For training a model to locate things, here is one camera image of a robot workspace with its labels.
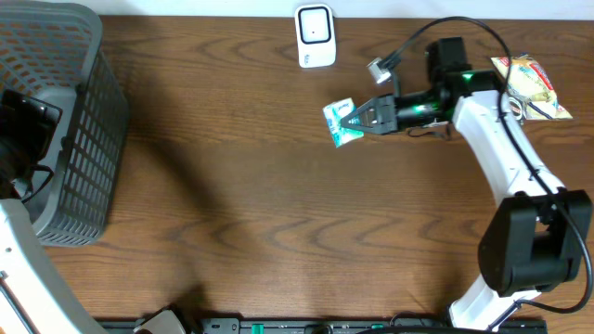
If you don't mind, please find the teal small box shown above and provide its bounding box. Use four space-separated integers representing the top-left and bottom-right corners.
322 97 364 148

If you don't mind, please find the yellow snack bag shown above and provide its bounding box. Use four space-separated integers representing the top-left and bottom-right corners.
490 54 572 121

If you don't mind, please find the black round-logo packet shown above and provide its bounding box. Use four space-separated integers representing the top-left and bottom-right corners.
509 96 525 123

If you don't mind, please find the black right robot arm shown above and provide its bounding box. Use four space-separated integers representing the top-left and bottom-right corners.
340 37 593 331

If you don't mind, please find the white barcode scanner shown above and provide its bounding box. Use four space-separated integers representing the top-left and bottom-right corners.
294 4 337 69

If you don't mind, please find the grey plastic mesh basket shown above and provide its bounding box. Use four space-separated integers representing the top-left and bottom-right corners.
1 1 130 247

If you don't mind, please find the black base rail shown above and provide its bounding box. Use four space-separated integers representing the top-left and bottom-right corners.
97 303 549 334

